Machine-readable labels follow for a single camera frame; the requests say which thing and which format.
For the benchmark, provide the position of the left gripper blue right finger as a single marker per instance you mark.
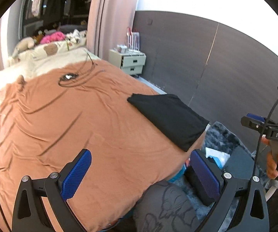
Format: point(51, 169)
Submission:
point(205, 177)

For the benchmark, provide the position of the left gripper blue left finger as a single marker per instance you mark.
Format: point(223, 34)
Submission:
point(73, 173)

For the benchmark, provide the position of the black t-shirt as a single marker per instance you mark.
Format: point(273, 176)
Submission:
point(177, 121)

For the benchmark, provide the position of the pink clothing pile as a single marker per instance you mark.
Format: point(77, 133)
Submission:
point(56, 36)

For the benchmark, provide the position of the grey patterned trouser leg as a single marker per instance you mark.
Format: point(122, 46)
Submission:
point(165, 207)

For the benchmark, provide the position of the orange-brown blanket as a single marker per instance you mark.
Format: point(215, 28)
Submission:
point(47, 120)

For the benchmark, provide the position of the cream bear print bedding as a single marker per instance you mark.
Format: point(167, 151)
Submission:
point(45, 57)

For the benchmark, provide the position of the white bedside cabinet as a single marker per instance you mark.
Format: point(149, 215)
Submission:
point(131, 63)

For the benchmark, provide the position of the beige plush toy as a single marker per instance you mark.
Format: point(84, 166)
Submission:
point(23, 45)

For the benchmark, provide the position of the striped bag on cabinet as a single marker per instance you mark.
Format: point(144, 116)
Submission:
point(132, 40)

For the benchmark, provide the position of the pink curtain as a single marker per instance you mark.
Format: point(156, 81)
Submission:
point(107, 25)

